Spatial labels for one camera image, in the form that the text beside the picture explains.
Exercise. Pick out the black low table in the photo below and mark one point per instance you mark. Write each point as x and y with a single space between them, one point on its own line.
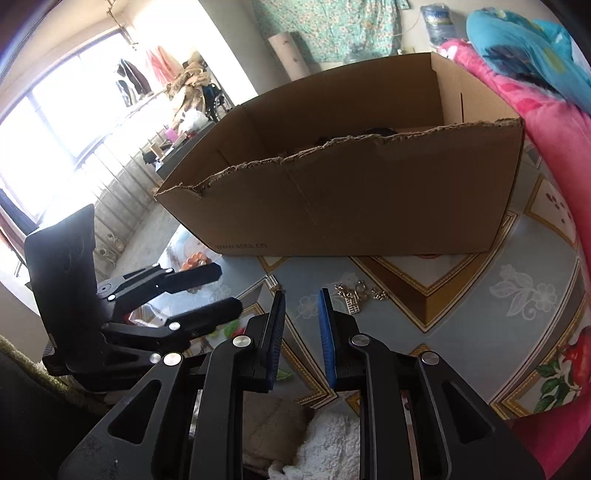
173 161

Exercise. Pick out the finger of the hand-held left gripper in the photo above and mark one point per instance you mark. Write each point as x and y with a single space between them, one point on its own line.
217 314
203 273

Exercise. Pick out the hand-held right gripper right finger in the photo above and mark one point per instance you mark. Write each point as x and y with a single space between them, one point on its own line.
327 341

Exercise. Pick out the green floral hanging cloth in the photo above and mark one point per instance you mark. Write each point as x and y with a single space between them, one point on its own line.
323 27

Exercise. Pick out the beige fluffy cloth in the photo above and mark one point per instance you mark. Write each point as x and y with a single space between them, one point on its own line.
272 424

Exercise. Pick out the dark cloth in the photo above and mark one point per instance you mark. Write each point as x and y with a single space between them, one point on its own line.
37 424

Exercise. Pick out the green fuzzy cloth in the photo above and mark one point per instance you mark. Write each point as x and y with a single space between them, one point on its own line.
27 360

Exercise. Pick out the white bag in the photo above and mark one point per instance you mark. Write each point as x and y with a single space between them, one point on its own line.
194 121

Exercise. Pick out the beige shoe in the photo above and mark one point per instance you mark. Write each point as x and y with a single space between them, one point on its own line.
104 253
115 241

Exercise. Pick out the metal window railing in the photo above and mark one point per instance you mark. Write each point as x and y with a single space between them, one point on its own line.
134 184

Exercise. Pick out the gold rectangular earring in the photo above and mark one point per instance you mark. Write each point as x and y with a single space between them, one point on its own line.
352 304

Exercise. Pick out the fruit print tablecloth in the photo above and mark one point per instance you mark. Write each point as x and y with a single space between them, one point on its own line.
461 295

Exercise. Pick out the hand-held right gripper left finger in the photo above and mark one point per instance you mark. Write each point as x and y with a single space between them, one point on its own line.
271 364

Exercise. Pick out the pink hanging garment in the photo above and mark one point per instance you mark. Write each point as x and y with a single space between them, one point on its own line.
161 67

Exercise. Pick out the dark hanging jacket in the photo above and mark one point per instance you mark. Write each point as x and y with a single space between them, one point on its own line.
131 81

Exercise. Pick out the beige cardboard roll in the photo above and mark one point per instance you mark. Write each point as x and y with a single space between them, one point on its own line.
288 55

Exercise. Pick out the beige clothes pile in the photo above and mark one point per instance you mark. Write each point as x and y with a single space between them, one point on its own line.
187 78

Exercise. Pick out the brown cardboard box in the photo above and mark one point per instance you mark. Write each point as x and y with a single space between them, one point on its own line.
369 194

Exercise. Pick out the large window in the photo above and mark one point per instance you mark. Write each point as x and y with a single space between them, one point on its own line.
60 115

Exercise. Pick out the hot pink floral blanket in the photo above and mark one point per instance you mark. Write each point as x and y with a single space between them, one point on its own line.
554 152

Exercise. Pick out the blue and pink cartoon quilt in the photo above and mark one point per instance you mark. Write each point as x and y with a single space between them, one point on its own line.
508 41

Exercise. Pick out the white fluffy towel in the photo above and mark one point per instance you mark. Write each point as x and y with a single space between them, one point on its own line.
330 443

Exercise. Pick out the wheelchair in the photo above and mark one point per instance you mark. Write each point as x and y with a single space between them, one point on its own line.
217 101

